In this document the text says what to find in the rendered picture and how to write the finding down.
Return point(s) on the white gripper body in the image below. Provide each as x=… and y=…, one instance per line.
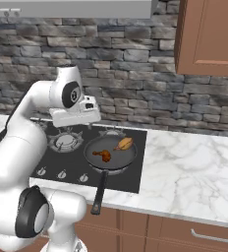
x=74, y=116

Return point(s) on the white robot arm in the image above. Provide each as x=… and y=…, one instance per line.
x=17, y=154

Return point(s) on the black frying pan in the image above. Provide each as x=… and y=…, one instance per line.
x=110, y=157

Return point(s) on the black gas hob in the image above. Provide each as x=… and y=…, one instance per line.
x=96, y=154

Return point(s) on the brown wall cupboard door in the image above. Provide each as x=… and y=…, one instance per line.
x=209, y=36

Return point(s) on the brown drawer front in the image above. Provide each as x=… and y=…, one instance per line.
x=198, y=233

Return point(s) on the brown base cupboard door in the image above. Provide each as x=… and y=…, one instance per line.
x=133, y=231
x=98, y=231

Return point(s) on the grey range hood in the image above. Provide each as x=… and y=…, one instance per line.
x=70, y=8

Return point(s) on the silver hob knob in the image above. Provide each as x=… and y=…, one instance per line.
x=83, y=177
x=41, y=171
x=62, y=174

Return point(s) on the dark brown chicken drumstick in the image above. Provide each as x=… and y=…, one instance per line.
x=104, y=155

